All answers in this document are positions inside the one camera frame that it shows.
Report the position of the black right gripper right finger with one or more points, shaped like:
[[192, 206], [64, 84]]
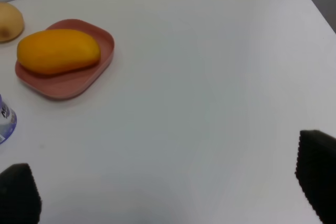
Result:
[[315, 172]]

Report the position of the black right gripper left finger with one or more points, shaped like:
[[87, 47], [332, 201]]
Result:
[[20, 199]]

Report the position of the orange yellow mango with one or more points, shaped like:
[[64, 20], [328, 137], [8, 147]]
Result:
[[56, 51]]

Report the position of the purple lid air freshener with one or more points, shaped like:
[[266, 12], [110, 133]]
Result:
[[8, 121]]

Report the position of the pink plastic plate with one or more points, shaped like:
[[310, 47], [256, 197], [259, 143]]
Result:
[[71, 84]]

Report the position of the brown spotted potato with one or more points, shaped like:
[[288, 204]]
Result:
[[12, 22]]

